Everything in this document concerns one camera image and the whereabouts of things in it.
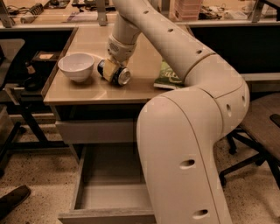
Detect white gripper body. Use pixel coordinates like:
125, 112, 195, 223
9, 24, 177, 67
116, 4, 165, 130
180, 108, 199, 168
107, 35, 137, 63

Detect grey drawer cabinet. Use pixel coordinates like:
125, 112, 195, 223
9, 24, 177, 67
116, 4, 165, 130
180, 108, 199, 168
40, 24, 202, 165

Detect closed top drawer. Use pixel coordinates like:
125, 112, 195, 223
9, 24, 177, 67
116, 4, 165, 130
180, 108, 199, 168
55, 119, 136, 144

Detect open middle drawer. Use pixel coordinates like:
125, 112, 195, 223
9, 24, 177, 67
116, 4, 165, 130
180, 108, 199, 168
59, 143, 156, 224

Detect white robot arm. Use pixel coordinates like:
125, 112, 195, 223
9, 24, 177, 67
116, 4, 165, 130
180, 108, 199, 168
104, 0, 249, 224

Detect black shoe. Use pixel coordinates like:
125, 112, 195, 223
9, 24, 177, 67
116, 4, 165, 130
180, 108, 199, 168
0, 185, 31, 220

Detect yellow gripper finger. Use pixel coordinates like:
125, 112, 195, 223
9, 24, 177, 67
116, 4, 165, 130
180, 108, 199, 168
103, 59, 120, 82

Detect black office chair right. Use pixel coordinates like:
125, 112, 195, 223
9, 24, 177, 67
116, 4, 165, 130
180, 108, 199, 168
219, 93, 280, 188

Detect black office chair left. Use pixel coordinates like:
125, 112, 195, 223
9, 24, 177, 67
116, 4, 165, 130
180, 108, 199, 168
0, 38, 25, 176

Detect blue pepsi can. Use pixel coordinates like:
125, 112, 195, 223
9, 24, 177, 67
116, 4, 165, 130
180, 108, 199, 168
97, 59, 131, 86

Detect pink stacked trays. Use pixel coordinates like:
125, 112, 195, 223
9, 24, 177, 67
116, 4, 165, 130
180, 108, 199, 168
174, 0, 203, 21

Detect white ceramic bowl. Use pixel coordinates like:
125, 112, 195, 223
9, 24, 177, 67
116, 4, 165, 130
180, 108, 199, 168
58, 53, 95, 82

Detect black office chair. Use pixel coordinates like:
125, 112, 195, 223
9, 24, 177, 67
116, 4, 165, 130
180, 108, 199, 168
219, 93, 280, 188
0, 38, 25, 176

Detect green chip bag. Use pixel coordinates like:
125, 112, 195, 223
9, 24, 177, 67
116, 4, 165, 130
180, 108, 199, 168
154, 60, 185, 89

